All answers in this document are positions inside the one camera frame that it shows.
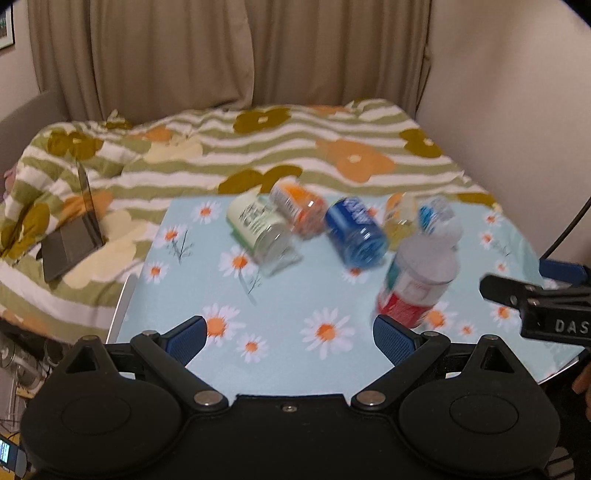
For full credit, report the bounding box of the green label bottle cup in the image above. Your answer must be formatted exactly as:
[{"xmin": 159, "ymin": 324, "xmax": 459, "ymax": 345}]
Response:
[{"xmin": 226, "ymin": 191, "xmax": 301, "ymax": 276}]

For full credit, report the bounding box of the white blue label bottle cup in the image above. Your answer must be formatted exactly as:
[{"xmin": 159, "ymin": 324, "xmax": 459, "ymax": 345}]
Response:
[{"xmin": 418, "ymin": 196, "xmax": 463, "ymax": 246}]

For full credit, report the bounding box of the framed wall picture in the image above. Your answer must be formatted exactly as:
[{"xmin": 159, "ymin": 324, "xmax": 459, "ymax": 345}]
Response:
[{"xmin": 0, "ymin": 6, "xmax": 15, "ymax": 50}]

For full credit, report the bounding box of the orange label bottle cup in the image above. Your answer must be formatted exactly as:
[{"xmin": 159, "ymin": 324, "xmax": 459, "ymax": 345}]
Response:
[{"xmin": 270, "ymin": 177, "xmax": 328, "ymax": 239}]

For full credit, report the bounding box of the grey open laptop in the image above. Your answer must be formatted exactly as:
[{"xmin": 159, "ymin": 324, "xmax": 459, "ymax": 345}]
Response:
[{"xmin": 40, "ymin": 161, "xmax": 105, "ymax": 283}]

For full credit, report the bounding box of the striped floral bed quilt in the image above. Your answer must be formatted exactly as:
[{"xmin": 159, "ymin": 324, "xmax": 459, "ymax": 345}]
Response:
[{"xmin": 1, "ymin": 99, "xmax": 498, "ymax": 343}]

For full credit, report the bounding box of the yellow label bottle cup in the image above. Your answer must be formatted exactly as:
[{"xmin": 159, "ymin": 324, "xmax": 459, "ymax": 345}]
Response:
[{"xmin": 383, "ymin": 192, "xmax": 418, "ymax": 251}]

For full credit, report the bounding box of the person's right hand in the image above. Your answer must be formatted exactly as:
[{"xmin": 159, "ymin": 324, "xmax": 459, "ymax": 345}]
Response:
[{"xmin": 572, "ymin": 369, "xmax": 591, "ymax": 421}]

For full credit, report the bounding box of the black cable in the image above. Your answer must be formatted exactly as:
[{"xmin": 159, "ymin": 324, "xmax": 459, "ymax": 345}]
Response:
[{"xmin": 540, "ymin": 197, "xmax": 591, "ymax": 262}]

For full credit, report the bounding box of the beige curtain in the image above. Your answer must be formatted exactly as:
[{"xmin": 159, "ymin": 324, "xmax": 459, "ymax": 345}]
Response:
[{"xmin": 28, "ymin": 1, "xmax": 431, "ymax": 123}]

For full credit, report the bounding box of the red label bottle cup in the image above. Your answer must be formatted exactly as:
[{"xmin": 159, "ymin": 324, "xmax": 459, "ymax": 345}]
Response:
[{"xmin": 377, "ymin": 233, "xmax": 460, "ymax": 329}]

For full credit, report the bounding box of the daisy print blue tablecloth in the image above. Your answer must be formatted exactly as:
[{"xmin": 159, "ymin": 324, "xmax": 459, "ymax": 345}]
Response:
[{"xmin": 117, "ymin": 196, "xmax": 579, "ymax": 398}]

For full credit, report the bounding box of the grey bed headboard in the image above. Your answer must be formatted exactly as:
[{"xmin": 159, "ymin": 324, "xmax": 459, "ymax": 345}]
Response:
[{"xmin": 0, "ymin": 91, "xmax": 69, "ymax": 172}]

